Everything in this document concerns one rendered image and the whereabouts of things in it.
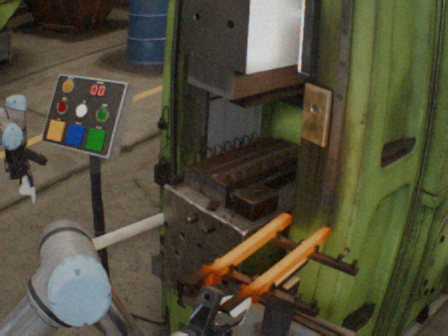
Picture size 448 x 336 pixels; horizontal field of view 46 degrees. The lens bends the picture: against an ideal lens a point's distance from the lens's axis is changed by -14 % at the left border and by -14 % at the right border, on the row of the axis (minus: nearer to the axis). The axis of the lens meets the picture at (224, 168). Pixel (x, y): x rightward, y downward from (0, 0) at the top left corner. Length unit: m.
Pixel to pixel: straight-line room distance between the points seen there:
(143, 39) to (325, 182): 4.92
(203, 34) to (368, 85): 0.54
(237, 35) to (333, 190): 0.53
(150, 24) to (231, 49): 4.77
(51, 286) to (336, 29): 1.08
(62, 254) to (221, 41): 0.99
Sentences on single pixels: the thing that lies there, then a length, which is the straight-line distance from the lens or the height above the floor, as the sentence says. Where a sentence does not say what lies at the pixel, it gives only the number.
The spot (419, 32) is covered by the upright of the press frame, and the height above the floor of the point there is 1.55.
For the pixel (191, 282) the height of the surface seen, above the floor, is 1.05.
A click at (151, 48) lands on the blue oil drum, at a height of 0.20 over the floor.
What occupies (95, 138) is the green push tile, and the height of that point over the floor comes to 1.01.
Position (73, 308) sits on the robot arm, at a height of 1.26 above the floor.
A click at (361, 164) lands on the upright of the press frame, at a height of 1.18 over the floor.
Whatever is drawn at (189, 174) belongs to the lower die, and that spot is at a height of 0.96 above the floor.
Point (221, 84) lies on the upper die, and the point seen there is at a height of 1.31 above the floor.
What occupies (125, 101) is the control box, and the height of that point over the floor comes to 1.13.
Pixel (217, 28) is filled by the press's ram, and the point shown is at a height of 1.48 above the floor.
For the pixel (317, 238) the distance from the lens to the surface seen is 1.58.
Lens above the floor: 1.87
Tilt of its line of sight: 26 degrees down
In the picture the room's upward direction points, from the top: 4 degrees clockwise
